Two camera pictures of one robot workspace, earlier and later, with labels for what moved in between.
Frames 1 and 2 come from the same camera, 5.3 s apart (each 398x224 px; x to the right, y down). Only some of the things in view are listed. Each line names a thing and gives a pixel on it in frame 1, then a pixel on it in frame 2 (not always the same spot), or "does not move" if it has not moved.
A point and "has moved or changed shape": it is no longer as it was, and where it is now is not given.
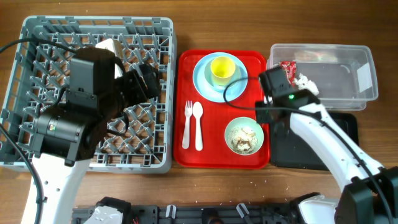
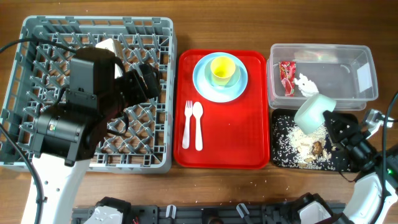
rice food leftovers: (242, 140) → (293, 147)
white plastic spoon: (198, 111) does not move
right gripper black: (261, 118) → (351, 135)
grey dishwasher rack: (145, 142) does not move
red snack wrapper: (290, 68) does not move
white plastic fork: (188, 112) does not move
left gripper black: (139, 95) does not move
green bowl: (244, 135) has moved or changed shape
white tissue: (303, 83) does not move
